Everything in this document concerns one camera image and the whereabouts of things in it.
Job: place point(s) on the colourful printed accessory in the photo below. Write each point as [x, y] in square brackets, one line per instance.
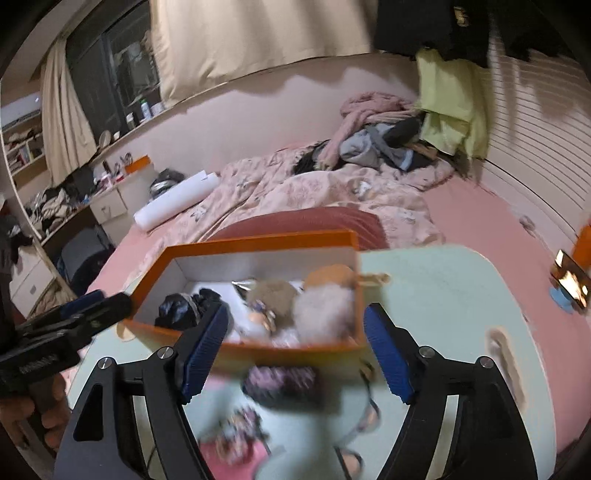
[240, 431]

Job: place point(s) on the black satin scrunchie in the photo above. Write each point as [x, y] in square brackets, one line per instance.
[182, 309]

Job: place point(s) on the orange bottle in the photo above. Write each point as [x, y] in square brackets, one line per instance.
[582, 247]

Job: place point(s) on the white fluffy pompom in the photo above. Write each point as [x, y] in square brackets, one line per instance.
[323, 314]

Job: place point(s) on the tan plush accessory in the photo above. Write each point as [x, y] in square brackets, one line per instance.
[330, 276]

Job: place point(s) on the silver black hair accessory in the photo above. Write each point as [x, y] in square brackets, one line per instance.
[244, 284]

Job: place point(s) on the smartphone with lit screen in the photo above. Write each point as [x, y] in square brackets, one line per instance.
[570, 277]

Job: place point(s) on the white paper roll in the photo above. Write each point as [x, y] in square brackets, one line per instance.
[178, 198]

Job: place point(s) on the pile of clothes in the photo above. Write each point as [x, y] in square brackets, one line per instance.
[364, 106]

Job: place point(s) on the black hanging jacket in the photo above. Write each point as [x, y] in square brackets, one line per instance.
[429, 27]

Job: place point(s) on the dark window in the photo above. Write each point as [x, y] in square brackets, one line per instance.
[120, 74]

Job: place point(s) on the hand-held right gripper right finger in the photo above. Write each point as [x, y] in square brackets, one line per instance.
[388, 357]

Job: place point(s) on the white louvered wardrobe door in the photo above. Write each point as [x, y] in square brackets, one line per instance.
[535, 138]

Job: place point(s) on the light green cloth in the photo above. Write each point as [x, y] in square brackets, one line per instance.
[452, 101]

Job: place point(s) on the dark red pillow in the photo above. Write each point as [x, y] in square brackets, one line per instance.
[314, 221]

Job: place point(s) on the white storage drawer unit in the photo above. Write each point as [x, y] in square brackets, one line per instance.
[32, 281]

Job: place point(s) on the white bookshelf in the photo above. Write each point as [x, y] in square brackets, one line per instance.
[21, 147]

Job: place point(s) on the small grey trinket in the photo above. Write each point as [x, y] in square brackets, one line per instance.
[526, 222]

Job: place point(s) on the small orange box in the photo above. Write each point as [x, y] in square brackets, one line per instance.
[137, 165]

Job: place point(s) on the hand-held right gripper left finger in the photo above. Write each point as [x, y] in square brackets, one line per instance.
[205, 357]

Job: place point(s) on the beige side curtain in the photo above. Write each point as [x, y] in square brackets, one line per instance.
[64, 124]

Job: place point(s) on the dark floral scrunchie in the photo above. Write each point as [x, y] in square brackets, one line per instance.
[281, 383]

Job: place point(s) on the grey black bundle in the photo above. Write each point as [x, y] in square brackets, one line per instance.
[167, 182]

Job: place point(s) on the brown fluffy pompom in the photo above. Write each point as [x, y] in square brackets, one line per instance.
[272, 295]

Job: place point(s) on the white drawer cabinet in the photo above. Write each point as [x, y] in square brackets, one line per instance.
[115, 201]

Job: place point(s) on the blue phone stand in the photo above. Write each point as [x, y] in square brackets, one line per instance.
[561, 297]

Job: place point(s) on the person's left hand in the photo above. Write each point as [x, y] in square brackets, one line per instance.
[44, 413]

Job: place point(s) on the mint green lap table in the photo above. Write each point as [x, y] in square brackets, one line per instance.
[438, 286]

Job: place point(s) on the white bottle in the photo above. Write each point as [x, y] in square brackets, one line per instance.
[146, 110]

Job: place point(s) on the beige hair clip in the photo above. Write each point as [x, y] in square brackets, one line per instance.
[375, 278]

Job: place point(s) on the cluttered desk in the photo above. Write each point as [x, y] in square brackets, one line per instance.
[55, 207]

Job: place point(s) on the pink cloth accessory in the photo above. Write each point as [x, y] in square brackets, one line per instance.
[231, 464]

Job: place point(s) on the pink printed blanket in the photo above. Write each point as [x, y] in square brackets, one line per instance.
[277, 184]

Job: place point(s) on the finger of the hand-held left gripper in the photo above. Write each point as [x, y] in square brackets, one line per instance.
[78, 302]
[108, 311]

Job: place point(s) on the blue grey clothes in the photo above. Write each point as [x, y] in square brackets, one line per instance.
[364, 145]

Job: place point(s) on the orange cardboard box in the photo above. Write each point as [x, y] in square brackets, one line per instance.
[258, 242]

